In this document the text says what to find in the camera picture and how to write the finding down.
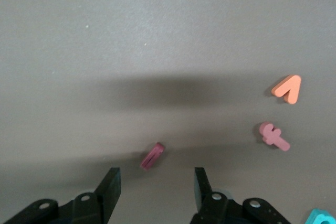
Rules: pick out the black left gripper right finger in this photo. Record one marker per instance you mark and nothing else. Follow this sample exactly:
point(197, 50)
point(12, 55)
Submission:
point(203, 187)

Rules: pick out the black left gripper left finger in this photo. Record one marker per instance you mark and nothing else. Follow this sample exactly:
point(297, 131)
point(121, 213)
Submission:
point(113, 187)

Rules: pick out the maroon foam letter l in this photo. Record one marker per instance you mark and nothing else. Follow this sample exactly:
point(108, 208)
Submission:
point(155, 151)

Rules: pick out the pink foam letter f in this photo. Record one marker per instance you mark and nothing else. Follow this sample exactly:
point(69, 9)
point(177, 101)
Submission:
point(273, 136)

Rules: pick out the teal foam letter p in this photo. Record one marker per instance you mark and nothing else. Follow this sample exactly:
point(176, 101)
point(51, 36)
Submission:
point(315, 217)

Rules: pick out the orange foam letter v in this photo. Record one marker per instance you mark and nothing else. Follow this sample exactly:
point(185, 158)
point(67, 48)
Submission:
point(294, 87)

